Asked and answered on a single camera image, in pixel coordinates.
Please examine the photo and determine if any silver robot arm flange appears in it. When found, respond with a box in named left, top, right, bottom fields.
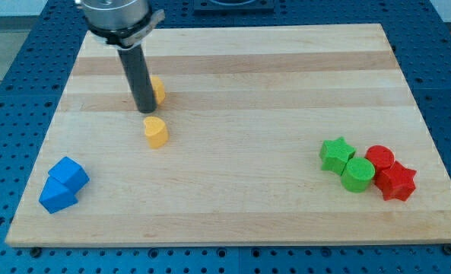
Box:
left=75, top=0, right=165, bottom=50

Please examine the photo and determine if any yellow heart block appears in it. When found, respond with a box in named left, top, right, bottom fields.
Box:
left=143, top=116, right=169, bottom=149

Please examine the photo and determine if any green star block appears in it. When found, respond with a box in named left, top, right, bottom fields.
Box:
left=319, top=136, right=357, bottom=176

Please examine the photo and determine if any red star block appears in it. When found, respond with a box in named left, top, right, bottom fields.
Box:
left=375, top=161, right=417, bottom=202

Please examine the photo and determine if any wooden board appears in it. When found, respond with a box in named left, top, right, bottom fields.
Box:
left=6, top=24, right=451, bottom=248

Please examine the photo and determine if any yellow block behind rod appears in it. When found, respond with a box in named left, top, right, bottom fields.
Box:
left=151, top=76, right=166, bottom=105

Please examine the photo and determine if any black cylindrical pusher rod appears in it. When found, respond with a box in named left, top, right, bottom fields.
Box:
left=118, top=45, right=157, bottom=113

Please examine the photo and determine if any green cylinder block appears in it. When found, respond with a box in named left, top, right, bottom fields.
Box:
left=341, top=158, right=376, bottom=193

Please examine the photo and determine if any red cylinder block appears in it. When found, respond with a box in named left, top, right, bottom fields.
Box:
left=364, top=145, right=395, bottom=180

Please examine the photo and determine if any blue cube block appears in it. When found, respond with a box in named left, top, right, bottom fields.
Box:
left=49, top=157, right=90, bottom=194

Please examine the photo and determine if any blue triangle block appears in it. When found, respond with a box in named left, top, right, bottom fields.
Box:
left=39, top=177, right=78, bottom=214

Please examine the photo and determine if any dark mount plate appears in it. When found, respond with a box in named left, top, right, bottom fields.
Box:
left=193, top=0, right=275, bottom=12

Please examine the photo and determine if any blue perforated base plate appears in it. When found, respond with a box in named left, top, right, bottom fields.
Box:
left=0, top=1, right=451, bottom=273

